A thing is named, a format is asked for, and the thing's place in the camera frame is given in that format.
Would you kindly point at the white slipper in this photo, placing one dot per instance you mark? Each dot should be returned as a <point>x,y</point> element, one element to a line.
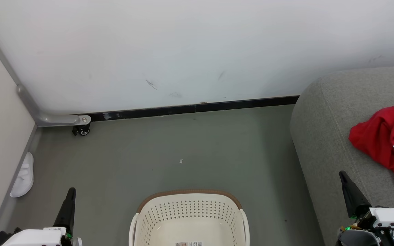
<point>24,177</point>

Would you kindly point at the grey fabric sofa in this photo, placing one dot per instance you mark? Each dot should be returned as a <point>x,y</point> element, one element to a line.
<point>330,136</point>

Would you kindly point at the printed basket label sticker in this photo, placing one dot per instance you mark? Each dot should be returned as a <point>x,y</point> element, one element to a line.
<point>188,244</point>

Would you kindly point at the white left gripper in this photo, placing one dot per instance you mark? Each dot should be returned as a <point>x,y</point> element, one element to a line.
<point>33,237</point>

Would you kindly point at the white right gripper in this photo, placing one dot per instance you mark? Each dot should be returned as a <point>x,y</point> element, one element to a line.
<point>393,218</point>

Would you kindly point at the red and white jersey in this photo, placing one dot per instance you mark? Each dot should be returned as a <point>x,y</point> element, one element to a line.
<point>371,140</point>

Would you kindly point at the black caster wheel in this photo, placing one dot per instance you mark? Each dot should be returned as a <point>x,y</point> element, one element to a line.
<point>82,130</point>

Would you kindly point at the cream perforated laundry basket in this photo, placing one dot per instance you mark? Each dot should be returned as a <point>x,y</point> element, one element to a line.
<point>190,218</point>

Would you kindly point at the black baseboard strip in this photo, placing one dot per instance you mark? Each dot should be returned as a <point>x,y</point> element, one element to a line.
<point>183,110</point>

